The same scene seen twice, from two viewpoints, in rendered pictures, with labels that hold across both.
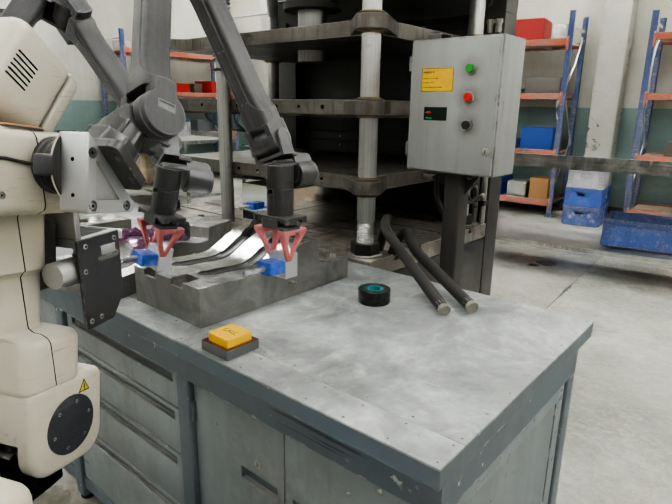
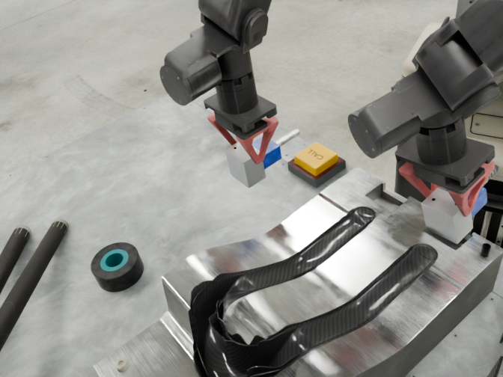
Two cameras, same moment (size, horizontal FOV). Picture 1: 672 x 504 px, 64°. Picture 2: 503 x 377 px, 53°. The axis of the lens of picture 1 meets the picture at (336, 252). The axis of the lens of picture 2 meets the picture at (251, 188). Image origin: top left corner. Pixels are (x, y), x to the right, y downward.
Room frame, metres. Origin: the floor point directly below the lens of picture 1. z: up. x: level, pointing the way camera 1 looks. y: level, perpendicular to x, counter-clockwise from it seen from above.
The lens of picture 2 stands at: (1.73, 0.32, 1.43)
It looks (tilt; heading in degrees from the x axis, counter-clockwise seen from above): 41 degrees down; 199
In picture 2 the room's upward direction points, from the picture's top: 11 degrees counter-clockwise
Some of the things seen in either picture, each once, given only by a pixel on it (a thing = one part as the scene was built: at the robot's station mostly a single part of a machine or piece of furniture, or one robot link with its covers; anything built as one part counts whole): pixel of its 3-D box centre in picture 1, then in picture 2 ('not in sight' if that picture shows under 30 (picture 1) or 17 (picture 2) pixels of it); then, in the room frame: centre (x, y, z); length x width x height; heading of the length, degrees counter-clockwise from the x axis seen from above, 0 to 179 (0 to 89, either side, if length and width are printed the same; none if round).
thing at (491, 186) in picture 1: (373, 180); not in sight; (2.76, -0.19, 0.90); 1.31 x 0.16 x 1.80; 50
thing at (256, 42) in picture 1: (314, 60); not in sight; (2.40, 0.10, 1.45); 1.29 x 0.82 x 0.19; 50
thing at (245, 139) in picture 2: (276, 237); (249, 135); (1.13, 0.13, 0.99); 0.07 x 0.07 x 0.09; 50
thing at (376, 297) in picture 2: (241, 245); (312, 285); (1.35, 0.24, 0.92); 0.35 x 0.16 x 0.09; 140
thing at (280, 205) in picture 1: (280, 205); (236, 92); (1.12, 0.12, 1.06); 0.10 x 0.07 x 0.07; 50
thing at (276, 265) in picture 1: (267, 267); (268, 149); (1.09, 0.14, 0.93); 0.13 x 0.05 x 0.05; 139
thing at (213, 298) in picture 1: (249, 263); (300, 310); (1.35, 0.23, 0.87); 0.50 x 0.26 x 0.14; 140
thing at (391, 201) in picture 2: (185, 286); (387, 204); (1.15, 0.34, 0.87); 0.05 x 0.05 x 0.04; 50
